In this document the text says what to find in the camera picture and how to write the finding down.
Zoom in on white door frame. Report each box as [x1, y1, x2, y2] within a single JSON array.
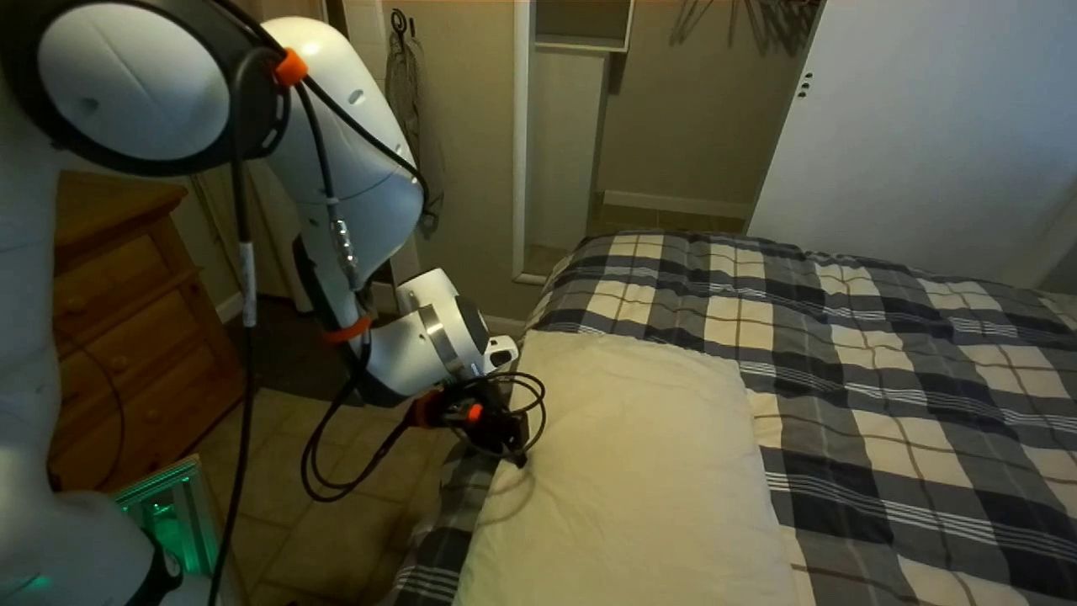
[[512, 0, 636, 286]]

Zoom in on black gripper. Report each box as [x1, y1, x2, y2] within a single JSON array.
[[450, 377, 542, 473]]

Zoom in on dark hanging straps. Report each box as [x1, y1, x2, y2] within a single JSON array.
[[385, 6, 449, 240]]

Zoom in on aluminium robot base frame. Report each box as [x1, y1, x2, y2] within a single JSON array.
[[111, 450, 230, 606]]

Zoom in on black cable with white label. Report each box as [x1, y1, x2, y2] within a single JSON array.
[[204, 44, 288, 606]]

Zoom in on wire clothes hangers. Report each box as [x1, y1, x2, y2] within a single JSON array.
[[665, 0, 829, 62]]

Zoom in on dark floor rug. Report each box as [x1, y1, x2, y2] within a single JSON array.
[[239, 292, 374, 407]]

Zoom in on black arm cable orange ties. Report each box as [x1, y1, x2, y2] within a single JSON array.
[[267, 44, 551, 504]]

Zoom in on plaid bedspread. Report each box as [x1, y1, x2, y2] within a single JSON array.
[[385, 230, 1077, 606]]

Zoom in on cream white blanket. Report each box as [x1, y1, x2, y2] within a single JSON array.
[[450, 326, 812, 606]]

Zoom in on wooden dresser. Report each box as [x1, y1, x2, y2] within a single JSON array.
[[48, 172, 257, 500]]

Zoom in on white closet door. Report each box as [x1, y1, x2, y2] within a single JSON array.
[[744, 0, 1077, 290]]

